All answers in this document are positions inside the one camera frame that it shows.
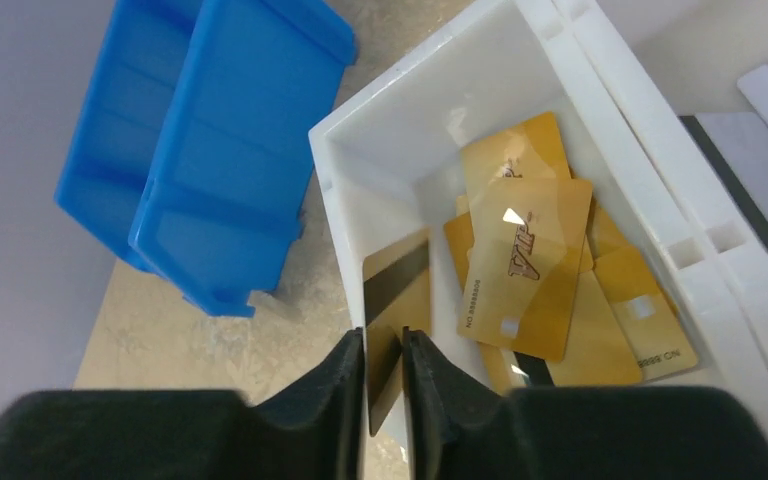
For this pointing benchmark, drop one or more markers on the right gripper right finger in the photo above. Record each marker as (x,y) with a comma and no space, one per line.
(460,429)

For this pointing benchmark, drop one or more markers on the gold card with stripe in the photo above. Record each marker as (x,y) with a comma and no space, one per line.
(396,295)

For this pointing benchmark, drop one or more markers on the gold card lower right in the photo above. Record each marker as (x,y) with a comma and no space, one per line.
(644,313)

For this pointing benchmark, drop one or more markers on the gold VIP card top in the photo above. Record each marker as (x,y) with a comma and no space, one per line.
(524,264)

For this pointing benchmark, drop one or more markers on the gold card upper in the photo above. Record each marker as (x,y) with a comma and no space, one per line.
(531,149)

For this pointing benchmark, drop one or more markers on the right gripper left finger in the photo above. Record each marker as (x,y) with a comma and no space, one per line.
(309,430)

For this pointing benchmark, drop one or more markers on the white divided tray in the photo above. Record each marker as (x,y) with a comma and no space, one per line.
(388,163)

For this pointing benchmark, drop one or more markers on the blue plastic bin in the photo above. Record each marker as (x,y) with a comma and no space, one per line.
(191,156)

